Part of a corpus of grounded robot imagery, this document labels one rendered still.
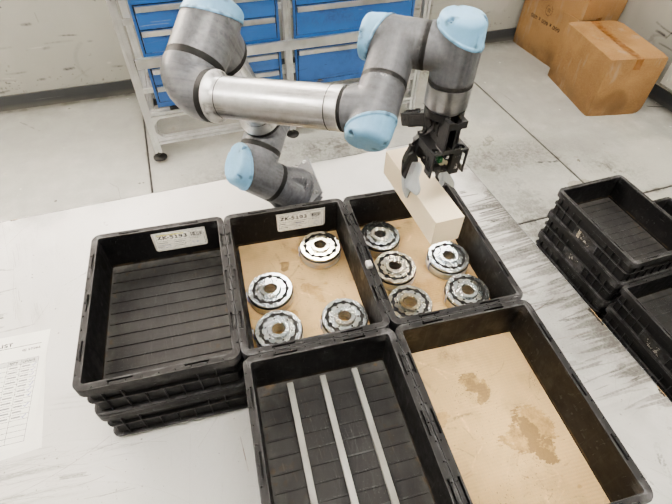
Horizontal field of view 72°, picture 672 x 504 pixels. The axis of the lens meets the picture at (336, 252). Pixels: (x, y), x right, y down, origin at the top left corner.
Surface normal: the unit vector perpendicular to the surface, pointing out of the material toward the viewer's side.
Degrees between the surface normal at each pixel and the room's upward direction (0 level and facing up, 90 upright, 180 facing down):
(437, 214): 0
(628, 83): 90
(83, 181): 0
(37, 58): 90
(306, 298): 0
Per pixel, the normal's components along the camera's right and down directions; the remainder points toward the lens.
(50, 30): 0.33, 0.70
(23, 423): 0.02, -0.67
